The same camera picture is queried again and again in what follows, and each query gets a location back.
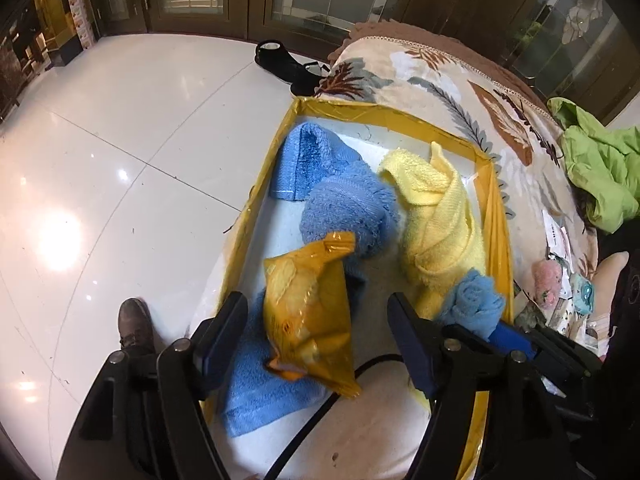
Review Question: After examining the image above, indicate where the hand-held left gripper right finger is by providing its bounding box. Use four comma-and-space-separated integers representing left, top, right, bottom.
386, 292, 586, 480

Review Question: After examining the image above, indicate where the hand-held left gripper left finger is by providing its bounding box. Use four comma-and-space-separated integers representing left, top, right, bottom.
56, 291, 249, 480

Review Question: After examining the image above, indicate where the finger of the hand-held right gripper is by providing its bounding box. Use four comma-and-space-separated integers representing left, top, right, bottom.
490, 320, 603, 401

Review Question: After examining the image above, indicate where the small light blue towel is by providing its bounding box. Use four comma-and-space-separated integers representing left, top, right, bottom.
439, 269, 506, 341

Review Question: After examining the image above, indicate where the teal cartoon tissue packet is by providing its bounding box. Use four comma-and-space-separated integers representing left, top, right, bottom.
570, 272, 596, 316

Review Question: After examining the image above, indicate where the yellow snack packet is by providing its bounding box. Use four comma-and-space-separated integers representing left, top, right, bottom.
262, 231, 362, 400

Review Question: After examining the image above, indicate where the yellow cardboard box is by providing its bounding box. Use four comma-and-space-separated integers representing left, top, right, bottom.
187, 97, 516, 480

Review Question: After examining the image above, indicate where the pile of small packets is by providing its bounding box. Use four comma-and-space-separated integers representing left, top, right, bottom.
515, 290, 613, 356

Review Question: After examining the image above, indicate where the pink packet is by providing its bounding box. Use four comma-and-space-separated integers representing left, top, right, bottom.
531, 260, 563, 308

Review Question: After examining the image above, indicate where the dark brown shoe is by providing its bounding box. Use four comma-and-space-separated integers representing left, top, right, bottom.
117, 297, 155, 356

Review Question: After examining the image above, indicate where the person's white socked foot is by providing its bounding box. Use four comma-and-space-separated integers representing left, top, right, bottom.
594, 251, 631, 322

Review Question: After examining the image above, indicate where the black clothing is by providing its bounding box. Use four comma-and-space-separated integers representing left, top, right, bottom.
612, 255, 640, 356

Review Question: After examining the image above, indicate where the yellow towel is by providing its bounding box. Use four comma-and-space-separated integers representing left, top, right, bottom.
377, 141, 488, 318

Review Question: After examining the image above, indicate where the green jacket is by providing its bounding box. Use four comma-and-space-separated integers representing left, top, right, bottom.
546, 97, 640, 235

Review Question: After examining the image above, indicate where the leaf print blanket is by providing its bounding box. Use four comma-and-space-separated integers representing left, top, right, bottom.
312, 22, 601, 351

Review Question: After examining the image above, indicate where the black boot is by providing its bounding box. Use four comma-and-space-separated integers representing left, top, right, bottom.
289, 60, 332, 97
254, 39, 303, 75

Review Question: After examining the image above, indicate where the stack of white boxes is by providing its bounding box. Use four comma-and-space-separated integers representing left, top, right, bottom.
61, 0, 97, 51

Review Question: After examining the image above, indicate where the black cable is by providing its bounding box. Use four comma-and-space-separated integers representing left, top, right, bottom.
262, 355, 416, 480

